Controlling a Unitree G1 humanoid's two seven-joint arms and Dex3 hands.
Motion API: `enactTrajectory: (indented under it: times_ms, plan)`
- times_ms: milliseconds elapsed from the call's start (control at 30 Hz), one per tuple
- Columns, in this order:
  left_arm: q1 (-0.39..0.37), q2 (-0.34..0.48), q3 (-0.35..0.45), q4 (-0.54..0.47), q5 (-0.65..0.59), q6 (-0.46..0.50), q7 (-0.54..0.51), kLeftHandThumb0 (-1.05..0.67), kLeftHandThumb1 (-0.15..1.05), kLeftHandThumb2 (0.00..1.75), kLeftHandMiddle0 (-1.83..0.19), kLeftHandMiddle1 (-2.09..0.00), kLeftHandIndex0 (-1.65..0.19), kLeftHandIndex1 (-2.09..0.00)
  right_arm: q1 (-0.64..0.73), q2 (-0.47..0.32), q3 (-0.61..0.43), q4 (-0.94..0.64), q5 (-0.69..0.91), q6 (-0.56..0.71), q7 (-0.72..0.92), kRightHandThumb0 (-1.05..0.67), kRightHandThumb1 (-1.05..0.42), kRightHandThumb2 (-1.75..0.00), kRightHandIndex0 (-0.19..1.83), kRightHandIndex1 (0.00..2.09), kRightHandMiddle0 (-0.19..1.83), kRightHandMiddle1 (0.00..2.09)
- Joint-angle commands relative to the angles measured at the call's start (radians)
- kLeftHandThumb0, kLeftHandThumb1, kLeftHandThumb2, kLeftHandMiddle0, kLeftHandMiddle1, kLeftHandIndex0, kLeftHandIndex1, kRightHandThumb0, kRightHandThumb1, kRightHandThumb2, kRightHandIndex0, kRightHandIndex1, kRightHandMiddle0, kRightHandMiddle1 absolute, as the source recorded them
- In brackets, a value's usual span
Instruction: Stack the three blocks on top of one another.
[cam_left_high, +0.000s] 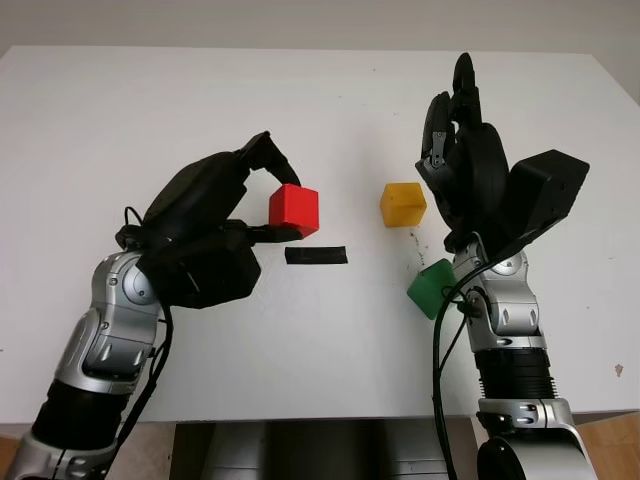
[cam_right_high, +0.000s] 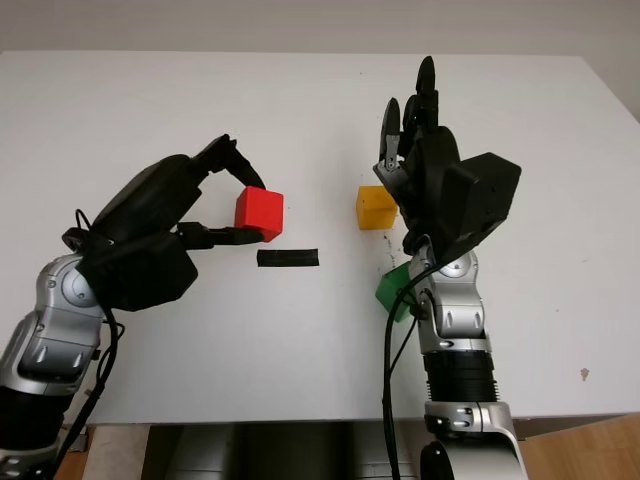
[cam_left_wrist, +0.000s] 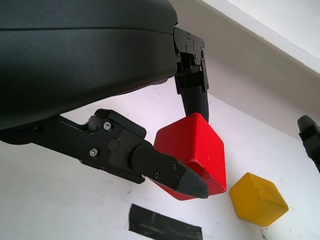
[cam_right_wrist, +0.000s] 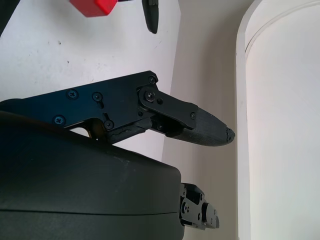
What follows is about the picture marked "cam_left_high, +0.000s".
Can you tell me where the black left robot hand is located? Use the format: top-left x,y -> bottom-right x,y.
141,130 -> 304,245

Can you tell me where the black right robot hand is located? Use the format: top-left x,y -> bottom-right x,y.
414,52 -> 512,252

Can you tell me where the yellow cube block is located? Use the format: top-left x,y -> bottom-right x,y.
380,182 -> 428,229

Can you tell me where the red cube block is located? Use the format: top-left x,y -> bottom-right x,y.
268,183 -> 320,237

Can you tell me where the green cube block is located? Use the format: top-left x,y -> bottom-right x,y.
405,258 -> 464,320

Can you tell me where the black tape strip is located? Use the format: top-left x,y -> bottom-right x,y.
284,244 -> 349,266

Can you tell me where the dark grey robot torso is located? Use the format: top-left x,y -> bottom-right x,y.
169,422 -> 476,480

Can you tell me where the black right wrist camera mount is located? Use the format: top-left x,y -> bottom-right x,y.
499,148 -> 590,256

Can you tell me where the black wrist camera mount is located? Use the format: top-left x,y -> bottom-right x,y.
499,148 -> 590,256
139,229 -> 262,310

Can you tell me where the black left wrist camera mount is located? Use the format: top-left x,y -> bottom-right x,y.
139,229 -> 262,310

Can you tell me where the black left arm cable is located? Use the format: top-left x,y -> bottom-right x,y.
117,207 -> 175,480

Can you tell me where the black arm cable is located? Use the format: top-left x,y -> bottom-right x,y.
431,252 -> 506,480
117,207 -> 175,480

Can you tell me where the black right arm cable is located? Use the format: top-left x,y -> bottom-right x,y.
431,252 -> 506,480

